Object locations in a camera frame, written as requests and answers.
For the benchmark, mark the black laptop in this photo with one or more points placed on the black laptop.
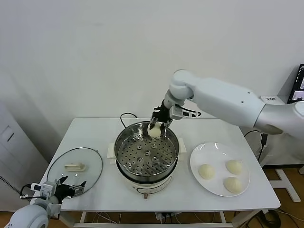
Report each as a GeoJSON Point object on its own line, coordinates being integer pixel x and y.
{"type": "Point", "coordinates": [297, 85]}

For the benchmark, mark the white table frame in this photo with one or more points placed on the white table frame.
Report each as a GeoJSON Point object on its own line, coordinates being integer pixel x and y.
{"type": "Point", "coordinates": [222, 216]}

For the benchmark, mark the white round plate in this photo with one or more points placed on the white round plate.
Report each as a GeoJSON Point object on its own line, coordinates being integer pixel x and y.
{"type": "Point", "coordinates": [218, 156]}

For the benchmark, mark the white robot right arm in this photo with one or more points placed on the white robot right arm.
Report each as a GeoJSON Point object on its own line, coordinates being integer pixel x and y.
{"type": "Point", "coordinates": [225, 99]}

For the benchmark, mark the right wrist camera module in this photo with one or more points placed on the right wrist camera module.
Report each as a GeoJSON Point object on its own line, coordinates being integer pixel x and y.
{"type": "Point", "coordinates": [177, 114]}

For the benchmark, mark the stainless steel steamer basket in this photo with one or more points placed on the stainless steel steamer basket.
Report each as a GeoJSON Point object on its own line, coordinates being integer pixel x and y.
{"type": "Point", "coordinates": [126, 140]}

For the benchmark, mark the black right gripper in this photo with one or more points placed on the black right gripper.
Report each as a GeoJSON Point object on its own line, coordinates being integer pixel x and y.
{"type": "Point", "coordinates": [162, 114]}

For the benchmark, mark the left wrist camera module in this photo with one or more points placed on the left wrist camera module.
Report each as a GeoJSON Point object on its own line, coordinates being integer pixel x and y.
{"type": "Point", "coordinates": [48, 188]}

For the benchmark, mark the white cabinet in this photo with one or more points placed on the white cabinet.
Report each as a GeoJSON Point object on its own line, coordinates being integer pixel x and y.
{"type": "Point", "coordinates": [14, 154]}

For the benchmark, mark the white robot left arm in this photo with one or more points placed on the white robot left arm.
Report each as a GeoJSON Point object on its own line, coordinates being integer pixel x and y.
{"type": "Point", "coordinates": [28, 216]}

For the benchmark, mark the white power strip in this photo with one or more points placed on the white power strip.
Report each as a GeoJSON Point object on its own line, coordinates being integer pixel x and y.
{"type": "Point", "coordinates": [158, 216]}

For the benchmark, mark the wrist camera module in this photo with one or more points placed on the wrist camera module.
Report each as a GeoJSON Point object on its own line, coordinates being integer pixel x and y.
{"type": "Point", "coordinates": [48, 188]}
{"type": "Point", "coordinates": [177, 114]}

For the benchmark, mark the white side desk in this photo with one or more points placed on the white side desk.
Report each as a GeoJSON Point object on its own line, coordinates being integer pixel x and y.
{"type": "Point", "coordinates": [288, 186]}

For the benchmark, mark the white steamed baozi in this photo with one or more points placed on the white steamed baozi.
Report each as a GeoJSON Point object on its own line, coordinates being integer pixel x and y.
{"type": "Point", "coordinates": [234, 166]}
{"type": "Point", "coordinates": [154, 132]}
{"type": "Point", "coordinates": [206, 171]}
{"type": "Point", "coordinates": [233, 184]}

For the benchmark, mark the cream electric cooker base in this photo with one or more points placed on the cream electric cooker base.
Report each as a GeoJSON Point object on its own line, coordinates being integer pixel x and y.
{"type": "Point", "coordinates": [152, 185]}

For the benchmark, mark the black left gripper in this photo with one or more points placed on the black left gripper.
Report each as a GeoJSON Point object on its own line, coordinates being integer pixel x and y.
{"type": "Point", "coordinates": [64, 191]}

